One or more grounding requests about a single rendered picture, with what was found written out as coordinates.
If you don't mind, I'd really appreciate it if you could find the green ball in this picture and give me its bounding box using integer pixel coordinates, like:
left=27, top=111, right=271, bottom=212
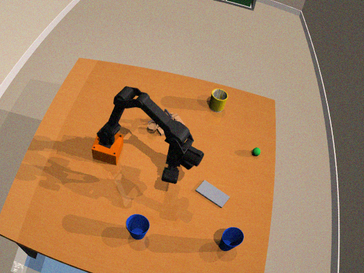
left=253, top=147, right=260, bottom=156

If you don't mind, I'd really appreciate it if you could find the yellow cylindrical cup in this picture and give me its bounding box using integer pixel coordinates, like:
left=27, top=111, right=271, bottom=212
left=209, top=89, right=228, bottom=113

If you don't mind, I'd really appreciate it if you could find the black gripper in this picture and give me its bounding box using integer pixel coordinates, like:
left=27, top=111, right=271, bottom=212
left=162, top=152, right=183, bottom=184

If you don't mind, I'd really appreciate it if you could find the dark blue cup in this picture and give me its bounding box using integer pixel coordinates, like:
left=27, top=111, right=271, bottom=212
left=219, top=227, right=244, bottom=251
left=126, top=214, right=150, bottom=240

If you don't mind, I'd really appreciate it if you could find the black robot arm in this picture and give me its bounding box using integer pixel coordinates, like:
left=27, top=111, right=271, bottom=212
left=97, top=86, right=204, bottom=169

